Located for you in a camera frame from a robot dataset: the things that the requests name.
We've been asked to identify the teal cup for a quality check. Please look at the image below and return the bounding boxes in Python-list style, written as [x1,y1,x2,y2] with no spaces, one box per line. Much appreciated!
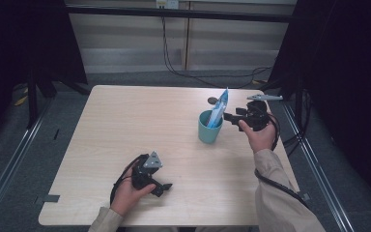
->
[197,109,224,145]

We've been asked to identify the black horizontal bar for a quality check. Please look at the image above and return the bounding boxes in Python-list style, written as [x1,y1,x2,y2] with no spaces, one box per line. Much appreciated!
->
[65,5,294,24]

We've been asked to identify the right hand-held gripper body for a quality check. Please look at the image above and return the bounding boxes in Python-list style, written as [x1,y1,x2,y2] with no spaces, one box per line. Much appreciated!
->
[241,93,284,132]

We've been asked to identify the bundle of black floor cables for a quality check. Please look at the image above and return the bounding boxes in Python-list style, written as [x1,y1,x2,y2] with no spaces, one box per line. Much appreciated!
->
[282,89,314,157]

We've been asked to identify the black curtain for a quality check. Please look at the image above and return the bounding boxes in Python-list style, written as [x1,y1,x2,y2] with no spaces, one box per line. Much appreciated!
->
[0,0,89,153]
[266,0,371,212]

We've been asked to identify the blue and white toothpaste tube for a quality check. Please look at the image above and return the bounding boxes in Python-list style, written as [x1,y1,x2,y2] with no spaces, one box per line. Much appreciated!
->
[205,87,230,130]

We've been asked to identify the black metal stand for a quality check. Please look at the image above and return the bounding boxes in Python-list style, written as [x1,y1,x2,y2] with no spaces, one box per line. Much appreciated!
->
[26,68,58,131]

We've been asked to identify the person's left hand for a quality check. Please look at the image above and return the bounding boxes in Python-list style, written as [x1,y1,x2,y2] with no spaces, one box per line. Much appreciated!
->
[109,166,157,217]

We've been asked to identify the yellow floor tape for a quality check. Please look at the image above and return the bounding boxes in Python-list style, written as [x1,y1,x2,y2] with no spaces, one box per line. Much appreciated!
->
[14,94,29,107]

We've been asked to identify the white wall socket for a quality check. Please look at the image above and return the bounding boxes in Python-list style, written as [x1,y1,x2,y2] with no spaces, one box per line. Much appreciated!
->
[156,0,180,10]

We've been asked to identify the person's right hand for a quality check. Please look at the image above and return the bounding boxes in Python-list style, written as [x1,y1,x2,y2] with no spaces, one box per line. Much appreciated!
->
[238,119,278,155]

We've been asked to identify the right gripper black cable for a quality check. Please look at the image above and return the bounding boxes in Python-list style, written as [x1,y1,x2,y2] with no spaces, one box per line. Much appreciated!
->
[253,112,311,208]

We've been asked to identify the metal floor rail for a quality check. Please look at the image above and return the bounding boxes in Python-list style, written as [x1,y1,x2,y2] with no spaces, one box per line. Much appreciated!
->
[0,99,52,224]
[281,101,356,232]

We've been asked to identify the black hanging wall cable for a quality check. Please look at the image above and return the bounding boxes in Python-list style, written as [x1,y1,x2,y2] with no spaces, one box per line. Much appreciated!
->
[160,15,273,90]

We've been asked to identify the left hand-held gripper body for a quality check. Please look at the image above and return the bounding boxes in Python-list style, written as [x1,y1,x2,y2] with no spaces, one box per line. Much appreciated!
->
[130,150,164,191]

